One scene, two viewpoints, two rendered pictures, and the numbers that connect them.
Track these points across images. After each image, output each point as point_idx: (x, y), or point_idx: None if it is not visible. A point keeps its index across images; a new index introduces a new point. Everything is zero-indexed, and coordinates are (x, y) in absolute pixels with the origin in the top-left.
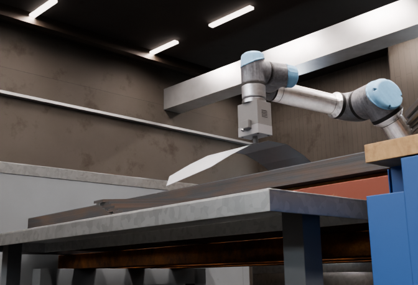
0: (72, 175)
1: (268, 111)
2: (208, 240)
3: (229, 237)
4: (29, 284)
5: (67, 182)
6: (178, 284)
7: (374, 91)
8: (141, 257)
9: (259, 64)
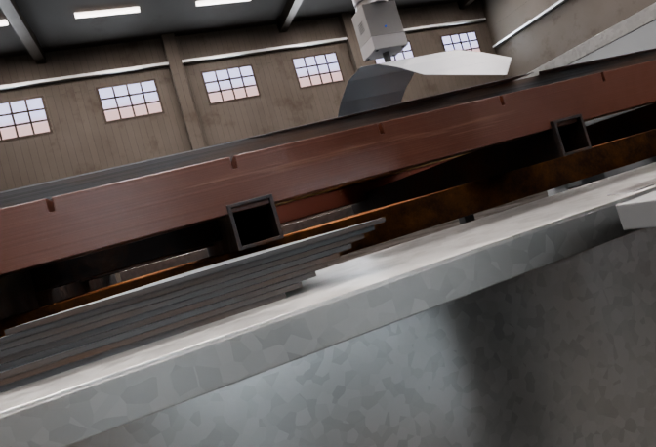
0: (591, 45)
1: (363, 20)
2: (378, 204)
3: (389, 196)
4: None
5: (589, 57)
6: None
7: None
8: None
9: None
